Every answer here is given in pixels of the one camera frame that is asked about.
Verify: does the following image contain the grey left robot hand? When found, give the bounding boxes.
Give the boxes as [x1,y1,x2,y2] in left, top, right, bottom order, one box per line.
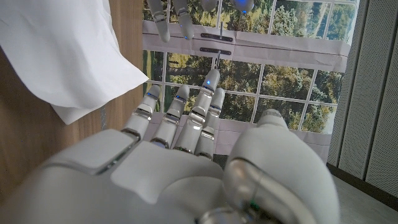
[146,0,254,44]

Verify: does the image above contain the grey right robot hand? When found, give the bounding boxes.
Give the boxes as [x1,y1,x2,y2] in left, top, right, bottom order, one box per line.
[0,68,340,224]

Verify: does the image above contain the large white paper sheet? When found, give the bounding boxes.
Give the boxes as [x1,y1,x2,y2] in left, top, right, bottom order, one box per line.
[0,0,149,110]

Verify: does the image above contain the grey tape outline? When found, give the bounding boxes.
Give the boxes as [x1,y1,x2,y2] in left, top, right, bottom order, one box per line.
[99,107,108,131]

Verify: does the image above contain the printed window forest backdrop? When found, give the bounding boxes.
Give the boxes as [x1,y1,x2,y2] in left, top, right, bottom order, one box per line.
[141,0,358,163]

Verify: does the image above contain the white paper sheet underneath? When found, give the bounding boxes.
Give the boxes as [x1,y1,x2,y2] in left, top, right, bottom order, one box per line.
[51,104,104,126]

